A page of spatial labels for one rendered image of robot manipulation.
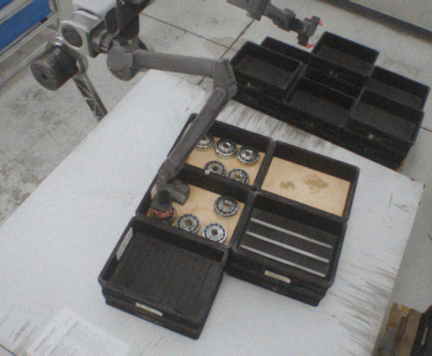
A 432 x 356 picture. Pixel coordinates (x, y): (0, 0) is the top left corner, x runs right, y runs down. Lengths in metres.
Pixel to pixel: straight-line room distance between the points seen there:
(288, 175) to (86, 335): 1.08
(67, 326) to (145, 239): 0.44
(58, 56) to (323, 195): 1.43
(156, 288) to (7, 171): 1.74
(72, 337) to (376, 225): 1.39
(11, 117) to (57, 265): 1.76
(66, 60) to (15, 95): 1.34
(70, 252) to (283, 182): 0.96
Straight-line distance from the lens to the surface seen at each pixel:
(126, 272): 1.87
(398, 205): 2.41
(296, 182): 2.14
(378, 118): 3.06
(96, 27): 1.73
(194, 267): 1.87
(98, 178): 2.27
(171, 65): 1.59
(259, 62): 3.20
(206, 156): 2.17
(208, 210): 2.00
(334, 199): 2.14
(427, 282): 3.12
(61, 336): 1.96
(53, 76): 2.45
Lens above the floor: 2.52
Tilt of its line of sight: 53 degrees down
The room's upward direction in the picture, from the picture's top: 8 degrees clockwise
